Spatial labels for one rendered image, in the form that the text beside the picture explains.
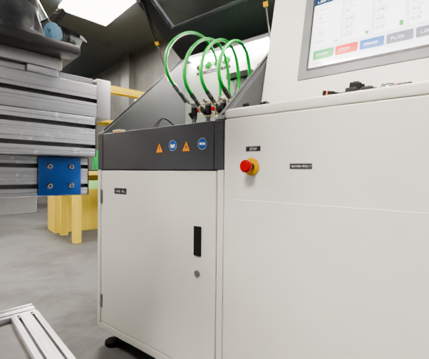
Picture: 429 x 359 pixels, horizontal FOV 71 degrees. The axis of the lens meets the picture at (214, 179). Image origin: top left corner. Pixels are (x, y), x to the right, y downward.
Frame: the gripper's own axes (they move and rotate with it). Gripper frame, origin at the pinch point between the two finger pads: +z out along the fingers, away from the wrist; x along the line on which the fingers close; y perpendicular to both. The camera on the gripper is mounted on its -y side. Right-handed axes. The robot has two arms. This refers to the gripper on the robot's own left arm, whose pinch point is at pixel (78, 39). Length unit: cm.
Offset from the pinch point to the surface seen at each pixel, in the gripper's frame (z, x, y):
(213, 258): -30, 99, 83
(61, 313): 3, 5, 146
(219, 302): -31, 103, 96
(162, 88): 21.1, 39.3, 17.3
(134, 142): -19, 55, 49
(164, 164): -24, 73, 55
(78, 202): 134, -118, 118
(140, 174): -20, 60, 61
